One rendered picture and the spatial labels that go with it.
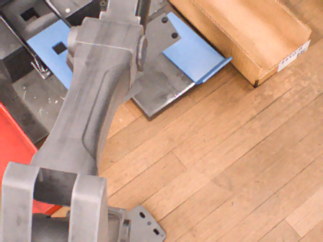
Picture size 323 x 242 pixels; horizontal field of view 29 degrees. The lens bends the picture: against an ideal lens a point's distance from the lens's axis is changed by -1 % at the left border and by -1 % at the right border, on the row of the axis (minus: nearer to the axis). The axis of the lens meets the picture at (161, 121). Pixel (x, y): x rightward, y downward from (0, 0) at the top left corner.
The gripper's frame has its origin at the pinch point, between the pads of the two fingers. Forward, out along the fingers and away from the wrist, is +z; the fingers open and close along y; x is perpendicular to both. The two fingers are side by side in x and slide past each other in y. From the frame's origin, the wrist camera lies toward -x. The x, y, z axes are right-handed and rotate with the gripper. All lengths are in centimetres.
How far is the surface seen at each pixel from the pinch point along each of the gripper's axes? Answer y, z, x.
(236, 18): -4.3, 9.8, -31.1
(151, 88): -6.2, 7.5, -9.3
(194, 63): -6.6, 6.7, -18.1
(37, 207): -11.5, 7.0, 17.6
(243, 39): -8.1, 8.0, -29.1
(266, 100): -18.9, 3.6, -24.2
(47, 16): 13.9, 9.8, -2.0
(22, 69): 9.1, 14.6, 6.0
